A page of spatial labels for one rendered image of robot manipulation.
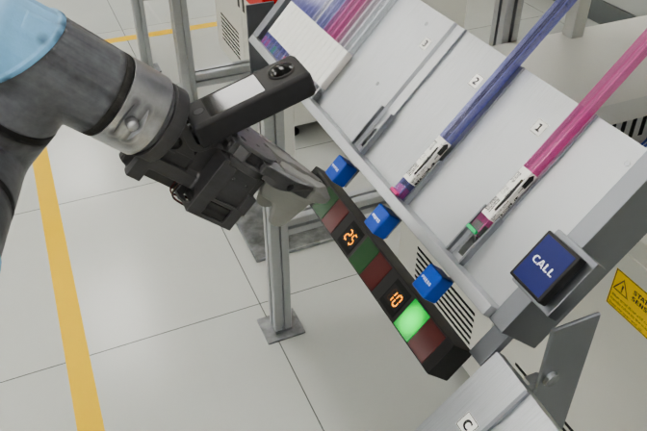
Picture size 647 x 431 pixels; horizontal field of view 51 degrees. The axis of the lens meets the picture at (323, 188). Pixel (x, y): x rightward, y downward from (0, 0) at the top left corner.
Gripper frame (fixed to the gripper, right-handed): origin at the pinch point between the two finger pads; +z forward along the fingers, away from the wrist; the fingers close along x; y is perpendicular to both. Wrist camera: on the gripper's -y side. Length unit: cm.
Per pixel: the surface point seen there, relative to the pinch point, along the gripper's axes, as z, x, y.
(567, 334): 8.7, 25.4, -6.5
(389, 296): 10.8, 7.2, 4.9
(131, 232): 42, -99, 65
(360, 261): 10.8, 0.6, 5.2
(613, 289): 45.0, 7.1, -9.8
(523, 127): 9.9, 6.3, -17.6
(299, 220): 43, -49, 22
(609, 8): 195, -158, -89
